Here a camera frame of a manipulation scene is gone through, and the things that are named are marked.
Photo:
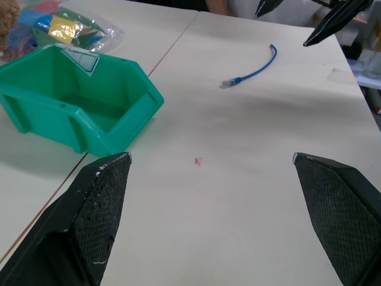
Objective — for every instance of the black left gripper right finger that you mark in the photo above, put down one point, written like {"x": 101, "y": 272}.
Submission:
{"x": 336, "y": 208}

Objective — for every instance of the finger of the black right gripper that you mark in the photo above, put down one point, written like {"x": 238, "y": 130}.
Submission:
{"x": 339, "y": 19}
{"x": 266, "y": 6}

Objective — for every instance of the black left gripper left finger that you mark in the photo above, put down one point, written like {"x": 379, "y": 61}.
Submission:
{"x": 89, "y": 214}

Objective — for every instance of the clear plastic container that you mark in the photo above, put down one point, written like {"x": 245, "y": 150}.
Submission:
{"x": 373, "y": 64}

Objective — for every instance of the green plastic storage bin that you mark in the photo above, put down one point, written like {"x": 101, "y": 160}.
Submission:
{"x": 44, "y": 110}

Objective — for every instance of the clear bag of colourful items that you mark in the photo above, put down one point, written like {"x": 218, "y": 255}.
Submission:
{"x": 71, "y": 26}

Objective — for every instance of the brown plush toy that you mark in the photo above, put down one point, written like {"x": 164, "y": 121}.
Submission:
{"x": 6, "y": 18}

